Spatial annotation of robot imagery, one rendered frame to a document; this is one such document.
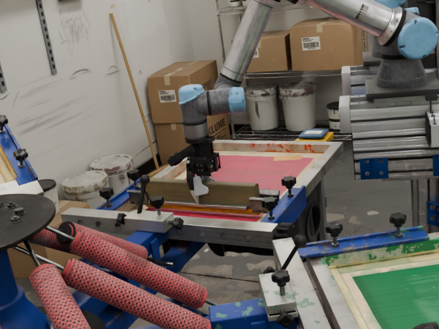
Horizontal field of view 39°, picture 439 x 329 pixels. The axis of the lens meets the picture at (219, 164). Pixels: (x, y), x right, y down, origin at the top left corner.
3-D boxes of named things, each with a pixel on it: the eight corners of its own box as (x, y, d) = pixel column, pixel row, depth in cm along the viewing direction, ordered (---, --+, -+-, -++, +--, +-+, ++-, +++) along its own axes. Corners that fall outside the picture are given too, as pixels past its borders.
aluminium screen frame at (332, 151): (206, 147, 263) (205, 139, 261) (343, 151, 237) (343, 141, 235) (95, 230, 197) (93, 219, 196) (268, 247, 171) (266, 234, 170)
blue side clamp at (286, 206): (292, 205, 198) (289, 184, 196) (307, 205, 196) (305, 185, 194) (256, 249, 173) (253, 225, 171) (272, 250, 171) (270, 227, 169)
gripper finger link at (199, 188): (207, 206, 191) (206, 177, 189) (190, 205, 193) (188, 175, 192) (211, 204, 193) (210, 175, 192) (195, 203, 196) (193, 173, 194)
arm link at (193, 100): (205, 87, 181) (176, 91, 181) (210, 123, 184) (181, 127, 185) (205, 81, 188) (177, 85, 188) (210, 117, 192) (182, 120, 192)
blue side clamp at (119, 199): (144, 195, 223) (140, 177, 221) (155, 196, 221) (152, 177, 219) (93, 232, 198) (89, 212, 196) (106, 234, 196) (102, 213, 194)
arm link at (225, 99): (242, 81, 192) (206, 85, 192) (243, 89, 181) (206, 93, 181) (244, 106, 194) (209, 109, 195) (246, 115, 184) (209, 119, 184)
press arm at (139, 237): (149, 237, 177) (147, 221, 176) (168, 239, 175) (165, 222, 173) (115, 267, 163) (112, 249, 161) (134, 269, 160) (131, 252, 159)
